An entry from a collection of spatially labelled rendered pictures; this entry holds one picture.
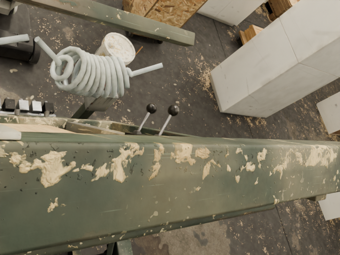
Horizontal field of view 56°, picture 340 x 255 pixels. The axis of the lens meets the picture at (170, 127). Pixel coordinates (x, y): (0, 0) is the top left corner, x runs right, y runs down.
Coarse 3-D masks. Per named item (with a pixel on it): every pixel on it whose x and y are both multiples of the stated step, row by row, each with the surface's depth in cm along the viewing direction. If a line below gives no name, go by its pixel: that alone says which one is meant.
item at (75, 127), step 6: (66, 126) 152; (72, 126) 146; (78, 126) 141; (84, 126) 136; (90, 126) 135; (96, 126) 138; (78, 132) 141; (84, 132) 136; (90, 132) 132; (96, 132) 128; (102, 132) 124; (108, 132) 120; (114, 132) 118; (120, 132) 121
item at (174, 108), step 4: (168, 108) 102; (172, 108) 102; (176, 108) 102; (168, 112) 103; (172, 112) 102; (176, 112) 102; (168, 116) 102; (168, 120) 102; (164, 124) 101; (164, 128) 101; (160, 132) 101
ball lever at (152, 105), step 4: (148, 104) 112; (152, 104) 111; (148, 108) 111; (152, 108) 111; (156, 108) 112; (148, 112) 112; (152, 112) 112; (144, 120) 111; (140, 128) 110; (136, 132) 108; (140, 132) 109
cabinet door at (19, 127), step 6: (12, 126) 127; (18, 126) 130; (24, 126) 132; (30, 126) 135; (36, 126) 137; (42, 126) 137; (48, 126) 140; (54, 132) 121; (60, 132) 121; (66, 132) 123; (72, 132) 125
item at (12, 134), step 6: (0, 126) 31; (6, 126) 31; (0, 132) 27; (6, 132) 27; (12, 132) 28; (18, 132) 28; (0, 138) 27; (6, 138) 27; (12, 138) 28; (18, 138) 28
